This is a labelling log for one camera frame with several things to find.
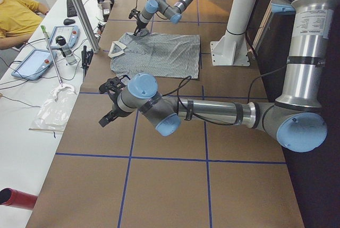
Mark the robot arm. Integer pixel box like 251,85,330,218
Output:
129,0,193,36
99,0,339,153

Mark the metal rod tool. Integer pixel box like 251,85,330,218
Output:
40,25,63,89

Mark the striped polo shirt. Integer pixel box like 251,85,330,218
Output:
108,30,200,79

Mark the black keyboard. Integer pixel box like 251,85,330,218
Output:
66,0,77,18

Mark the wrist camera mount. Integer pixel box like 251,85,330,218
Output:
129,8,140,20
98,77,125,95

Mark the aluminium frame post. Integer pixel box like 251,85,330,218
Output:
72,0,100,54

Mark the white pedestal column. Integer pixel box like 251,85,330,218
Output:
210,0,256,66

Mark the clear plastic bag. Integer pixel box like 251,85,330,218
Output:
29,83,78,132

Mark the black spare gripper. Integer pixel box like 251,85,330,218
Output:
81,45,94,80

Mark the person in yellow shirt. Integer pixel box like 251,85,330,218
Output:
1,0,49,50

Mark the teach pendant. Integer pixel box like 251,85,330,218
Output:
11,49,53,81
49,25,80,49

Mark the near teach pendant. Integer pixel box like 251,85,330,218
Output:
11,49,53,81

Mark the clear water bottle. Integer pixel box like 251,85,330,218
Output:
55,36,77,65

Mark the red cylinder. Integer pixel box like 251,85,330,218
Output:
1,188,38,210

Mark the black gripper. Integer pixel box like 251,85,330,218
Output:
133,19,147,37
99,100,127,127

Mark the black computer mouse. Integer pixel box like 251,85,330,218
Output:
63,18,75,26

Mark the far teach pendant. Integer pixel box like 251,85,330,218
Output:
49,25,80,49

